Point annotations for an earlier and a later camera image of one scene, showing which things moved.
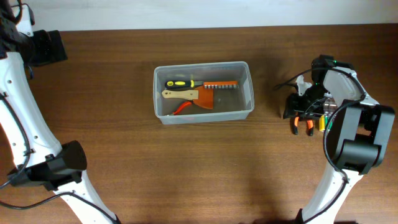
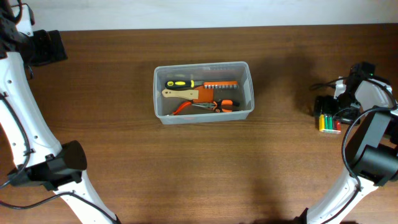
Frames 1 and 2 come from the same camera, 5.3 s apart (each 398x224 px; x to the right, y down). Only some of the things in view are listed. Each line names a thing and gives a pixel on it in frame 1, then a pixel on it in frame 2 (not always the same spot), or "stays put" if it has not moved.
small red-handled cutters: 178,110 stays put
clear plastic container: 203,93 stays put
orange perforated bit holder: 224,84 stays put
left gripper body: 40,50 stays put
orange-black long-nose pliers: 294,121 -> 225,106
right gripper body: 310,105 -> 346,107
